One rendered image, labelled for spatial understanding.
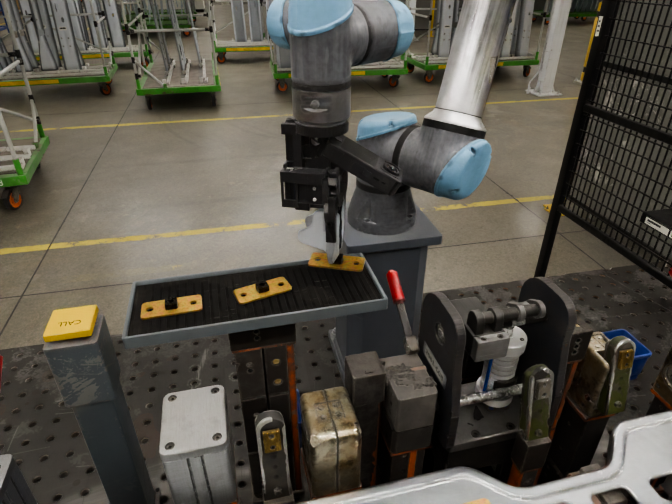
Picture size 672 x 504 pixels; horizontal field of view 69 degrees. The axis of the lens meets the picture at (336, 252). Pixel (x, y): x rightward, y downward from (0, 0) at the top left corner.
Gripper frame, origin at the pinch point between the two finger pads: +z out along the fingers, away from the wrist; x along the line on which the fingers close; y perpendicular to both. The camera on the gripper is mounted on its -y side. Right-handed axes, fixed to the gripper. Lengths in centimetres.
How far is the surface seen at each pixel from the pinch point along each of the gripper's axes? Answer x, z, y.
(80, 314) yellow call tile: 15.0, 5.2, 34.2
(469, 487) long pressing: 20.8, 21.2, -21.4
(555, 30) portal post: -670, 39, -164
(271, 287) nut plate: 4.0, 4.9, 9.4
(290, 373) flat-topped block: 7.2, 19.1, 6.3
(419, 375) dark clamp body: 9.7, 13.4, -13.9
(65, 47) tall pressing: -562, 61, 474
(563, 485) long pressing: 18.5, 20.8, -33.4
